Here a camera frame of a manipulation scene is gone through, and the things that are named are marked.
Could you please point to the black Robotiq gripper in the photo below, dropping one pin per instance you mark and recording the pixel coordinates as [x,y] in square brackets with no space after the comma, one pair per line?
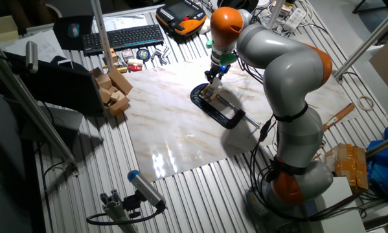
[217,69]

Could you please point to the white light bulb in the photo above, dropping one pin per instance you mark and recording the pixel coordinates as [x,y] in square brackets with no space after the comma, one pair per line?
[215,83]

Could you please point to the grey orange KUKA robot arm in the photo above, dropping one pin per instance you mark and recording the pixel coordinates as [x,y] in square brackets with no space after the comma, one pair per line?
[291,74]

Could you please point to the small wooden block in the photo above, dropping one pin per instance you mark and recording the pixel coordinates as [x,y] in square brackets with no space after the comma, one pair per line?
[214,94]
[206,90]

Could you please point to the black iron C-clamp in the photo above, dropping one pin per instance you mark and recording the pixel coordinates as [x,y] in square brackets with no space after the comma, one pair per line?
[213,110]

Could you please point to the white egg-shaped object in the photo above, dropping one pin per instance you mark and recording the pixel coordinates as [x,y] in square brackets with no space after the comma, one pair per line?
[204,26]

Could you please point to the silver metal pipe fitting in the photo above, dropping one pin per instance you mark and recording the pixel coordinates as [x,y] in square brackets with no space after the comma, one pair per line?
[160,55]

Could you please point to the marble pattern mat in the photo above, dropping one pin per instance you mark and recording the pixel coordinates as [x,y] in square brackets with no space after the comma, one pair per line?
[174,129]

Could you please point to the orange black teach pendant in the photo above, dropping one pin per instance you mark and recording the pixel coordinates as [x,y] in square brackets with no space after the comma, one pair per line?
[180,16]

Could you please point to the black blue tape measure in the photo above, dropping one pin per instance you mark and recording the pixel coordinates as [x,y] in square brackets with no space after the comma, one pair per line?
[143,55]

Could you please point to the black round device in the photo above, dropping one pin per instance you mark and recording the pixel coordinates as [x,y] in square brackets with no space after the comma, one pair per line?
[237,3]

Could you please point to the white red pipe valve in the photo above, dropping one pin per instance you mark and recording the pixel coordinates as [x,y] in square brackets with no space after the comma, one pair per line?
[135,64]

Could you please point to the small red white box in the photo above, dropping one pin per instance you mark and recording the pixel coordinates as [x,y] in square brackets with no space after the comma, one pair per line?
[127,54]

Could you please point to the brass pipe fitting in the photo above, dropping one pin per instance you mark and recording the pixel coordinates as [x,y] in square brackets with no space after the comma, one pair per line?
[120,69]

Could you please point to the white power strip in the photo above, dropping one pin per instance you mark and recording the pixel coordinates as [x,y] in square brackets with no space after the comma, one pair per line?
[294,19]

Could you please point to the black keyboard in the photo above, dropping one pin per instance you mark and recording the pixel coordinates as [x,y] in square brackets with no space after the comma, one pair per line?
[122,39]

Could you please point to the open cardboard box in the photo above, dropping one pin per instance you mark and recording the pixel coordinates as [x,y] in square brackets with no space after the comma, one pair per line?
[114,90]

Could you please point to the printed paper sheet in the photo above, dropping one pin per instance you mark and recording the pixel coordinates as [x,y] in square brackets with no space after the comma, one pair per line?
[122,22]

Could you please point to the wooden peg rack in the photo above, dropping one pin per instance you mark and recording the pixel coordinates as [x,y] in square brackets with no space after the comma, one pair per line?
[318,151]

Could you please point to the dark computer mouse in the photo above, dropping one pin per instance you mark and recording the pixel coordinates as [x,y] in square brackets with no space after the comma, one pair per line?
[73,30]

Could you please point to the black laptop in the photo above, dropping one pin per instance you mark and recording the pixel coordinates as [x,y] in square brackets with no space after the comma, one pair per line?
[61,87]

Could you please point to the taped cardboard package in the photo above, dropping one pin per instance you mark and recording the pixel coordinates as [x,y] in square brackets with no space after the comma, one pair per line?
[346,165]

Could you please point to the black mouse pad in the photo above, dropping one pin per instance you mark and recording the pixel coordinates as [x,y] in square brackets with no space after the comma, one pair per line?
[59,35]

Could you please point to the short aluminium profile stand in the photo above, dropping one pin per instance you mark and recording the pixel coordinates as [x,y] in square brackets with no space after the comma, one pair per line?
[116,210]

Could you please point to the white paper sheet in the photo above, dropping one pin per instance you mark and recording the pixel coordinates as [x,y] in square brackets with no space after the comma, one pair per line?
[35,45]

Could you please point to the long aluminium bar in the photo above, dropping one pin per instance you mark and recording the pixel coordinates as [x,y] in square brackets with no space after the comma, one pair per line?
[28,106]

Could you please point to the blue bag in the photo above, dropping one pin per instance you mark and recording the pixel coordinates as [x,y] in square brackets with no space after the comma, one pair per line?
[386,168]

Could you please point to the tan cardboard box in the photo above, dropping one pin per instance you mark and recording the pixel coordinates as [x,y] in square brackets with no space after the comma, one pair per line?
[2,29]

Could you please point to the aluminium profile post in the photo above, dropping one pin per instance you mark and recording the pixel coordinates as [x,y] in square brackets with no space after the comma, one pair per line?
[274,13]
[368,40]
[383,145]
[101,32]

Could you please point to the silver camera blue cap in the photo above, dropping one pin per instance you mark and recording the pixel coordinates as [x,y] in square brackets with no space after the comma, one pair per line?
[146,189]

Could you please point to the silver camera on bar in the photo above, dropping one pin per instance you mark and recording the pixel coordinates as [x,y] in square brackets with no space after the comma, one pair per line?
[31,56]

